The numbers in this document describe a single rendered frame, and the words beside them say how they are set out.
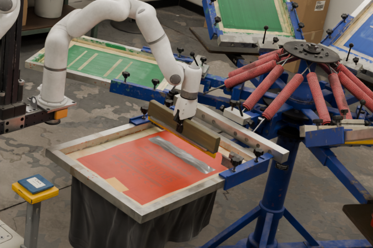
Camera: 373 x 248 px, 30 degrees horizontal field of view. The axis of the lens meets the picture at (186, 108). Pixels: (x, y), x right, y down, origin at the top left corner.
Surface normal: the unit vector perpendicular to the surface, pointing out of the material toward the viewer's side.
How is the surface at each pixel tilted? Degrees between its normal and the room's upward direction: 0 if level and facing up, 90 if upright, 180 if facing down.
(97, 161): 0
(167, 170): 0
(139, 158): 0
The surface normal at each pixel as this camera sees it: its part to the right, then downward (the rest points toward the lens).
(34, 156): 0.17, -0.90
